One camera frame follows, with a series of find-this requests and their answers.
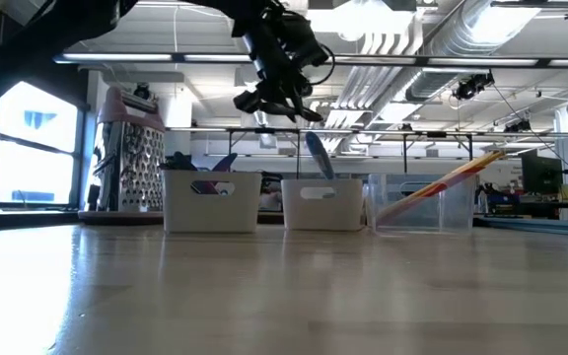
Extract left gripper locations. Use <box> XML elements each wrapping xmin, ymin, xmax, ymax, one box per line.
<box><xmin>233</xmin><ymin>0</ymin><xmax>329</xmax><ymax>123</ymax></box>

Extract light blue silicone spoon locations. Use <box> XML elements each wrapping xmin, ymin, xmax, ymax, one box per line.
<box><xmin>305</xmin><ymin>130</ymin><xmax>338</xmax><ymax>180</ymax></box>

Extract red silicone spatula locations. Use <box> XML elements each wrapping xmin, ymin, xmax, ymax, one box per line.
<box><xmin>375</xmin><ymin>167</ymin><xmax>485</xmax><ymax>227</ymax></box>

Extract orange silicone spatula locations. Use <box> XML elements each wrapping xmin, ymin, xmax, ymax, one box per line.
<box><xmin>391</xmin><ymin>160</ymin><xmax>492</xmax><ymax>213</ymax></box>

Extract person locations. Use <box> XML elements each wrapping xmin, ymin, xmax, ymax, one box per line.
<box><xmin>262</xmin><ymin>171</ymin><xmax>285</xmax><ymax>211</ymax></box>

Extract wide white plastic bin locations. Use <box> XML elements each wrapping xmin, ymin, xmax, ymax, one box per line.
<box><xmin>162</xmin><ymin>170</ymin><xmax>264</xmax><ymax>235</ymax></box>

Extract small white plastic bin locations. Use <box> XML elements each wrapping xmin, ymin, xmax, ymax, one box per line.
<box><xmin>280</xmin><ymin>177</ymin><xmax>365</xmax><ymax>232</ymax></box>

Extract long ceiling light bar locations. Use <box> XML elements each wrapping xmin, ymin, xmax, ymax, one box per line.
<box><xmin>51</xmin><ymin>51</ymin><xmax>568</xmax><ymax>69</ymax></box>

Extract clear plastic bin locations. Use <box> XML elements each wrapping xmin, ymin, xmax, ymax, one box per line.
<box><xmin>366</xmin><ymin>172</ymin><xmax>477</xmax><ymax>236</ymax></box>

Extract large window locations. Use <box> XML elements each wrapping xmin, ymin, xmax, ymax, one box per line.
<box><xmin>0</xmin><ymin>81</ymin><xmax>81</xmax><ymax>206</ymax></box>

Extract black computer monitor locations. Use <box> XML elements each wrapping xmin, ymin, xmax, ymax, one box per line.
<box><xmin>520</xmin><ymin>150</ymin><xmax>565</xmax><ymax>196</ymax></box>

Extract cluttered workbench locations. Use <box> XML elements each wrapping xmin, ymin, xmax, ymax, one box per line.
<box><xmin>474</xmin><ymin>189</ymin><xmax>568</xmax><ymax>218</ymax></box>

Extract steel box grater pink handle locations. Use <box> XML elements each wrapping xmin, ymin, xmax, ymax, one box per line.
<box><xmin>77</xmin><ymin>86</ymin><xmax>170</xmax><ymax>227</ymax></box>

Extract black background table frame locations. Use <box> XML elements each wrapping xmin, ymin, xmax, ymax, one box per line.
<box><xmin>227</xmin><ymin>126</ymin><xmax>476</xmax><ymax>174</ymax></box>

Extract black ceiling-mounted camera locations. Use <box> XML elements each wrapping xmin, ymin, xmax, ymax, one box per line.
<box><xmin>451</xmin><ymin>70</ymin><xmax>496</xmax><ymax>102</ymax></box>

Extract silver ventilation duct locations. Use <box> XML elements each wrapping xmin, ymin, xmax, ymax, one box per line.
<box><xmin>401</xmin><ymin>0</ymin><xmax>544</xmax><ymax>103</ymax></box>

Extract black aluminium table frame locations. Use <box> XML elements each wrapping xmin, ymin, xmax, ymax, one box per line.
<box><xmin>0</xmin><ymin>184</ymin><xmax>165</xmax><ymax>237</ymax></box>

